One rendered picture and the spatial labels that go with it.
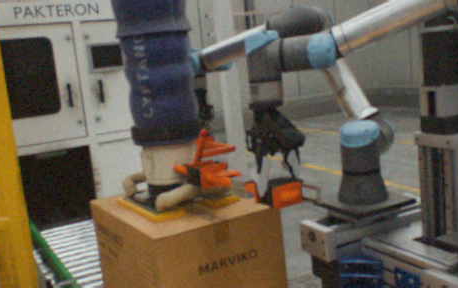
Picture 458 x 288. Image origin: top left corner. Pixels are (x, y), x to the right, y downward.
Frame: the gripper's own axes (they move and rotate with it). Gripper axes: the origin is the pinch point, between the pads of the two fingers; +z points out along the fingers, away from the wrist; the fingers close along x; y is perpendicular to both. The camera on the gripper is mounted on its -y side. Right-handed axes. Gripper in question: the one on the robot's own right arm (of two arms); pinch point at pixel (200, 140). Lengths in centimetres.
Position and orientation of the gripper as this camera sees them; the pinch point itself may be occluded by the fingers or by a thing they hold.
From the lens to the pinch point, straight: 214.7
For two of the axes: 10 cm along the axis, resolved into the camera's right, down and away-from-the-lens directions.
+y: 5.0, 0.9, -8.6
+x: 8.6, -1.8, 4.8
